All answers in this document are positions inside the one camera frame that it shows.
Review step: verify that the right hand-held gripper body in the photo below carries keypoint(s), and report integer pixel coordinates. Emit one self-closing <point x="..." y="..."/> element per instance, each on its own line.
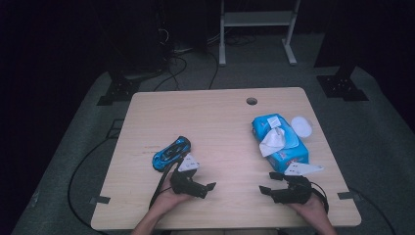
<point x="297" y="192"/>

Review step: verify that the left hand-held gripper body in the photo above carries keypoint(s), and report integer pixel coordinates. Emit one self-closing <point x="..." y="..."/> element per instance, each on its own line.
<point x="182" y="184"/>

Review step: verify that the blue wet wipe pack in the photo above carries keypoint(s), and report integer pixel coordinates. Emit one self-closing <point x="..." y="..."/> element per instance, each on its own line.
<point x="290" y="153"/>

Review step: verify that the white wet wipe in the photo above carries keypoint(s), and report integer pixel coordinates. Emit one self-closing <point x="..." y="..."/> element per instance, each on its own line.
<point x="272" y="143"/>

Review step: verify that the blue toy car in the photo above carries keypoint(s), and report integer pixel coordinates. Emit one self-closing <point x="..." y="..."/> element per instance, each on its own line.
<point x="169" y="153"/>

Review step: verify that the person's left hand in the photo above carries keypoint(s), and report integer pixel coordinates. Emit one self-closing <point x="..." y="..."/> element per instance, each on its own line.
<point x="164" y="200"/>

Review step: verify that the person's right hand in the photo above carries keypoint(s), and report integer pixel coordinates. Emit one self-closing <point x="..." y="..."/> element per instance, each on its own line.
<point x="313" y="210"/>

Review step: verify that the black tape strip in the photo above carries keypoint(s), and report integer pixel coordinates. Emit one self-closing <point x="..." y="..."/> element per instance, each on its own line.
<point x="99" y="200"/>
<point x="348" y="196"/>

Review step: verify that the black stand base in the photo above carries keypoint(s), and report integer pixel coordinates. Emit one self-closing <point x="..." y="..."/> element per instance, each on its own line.
<point x="341" y="87"/>
<point x="119" y="93"/>

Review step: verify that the white metal stand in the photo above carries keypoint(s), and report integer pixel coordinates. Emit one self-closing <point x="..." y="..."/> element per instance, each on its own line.
<point x="257" y="19"/>

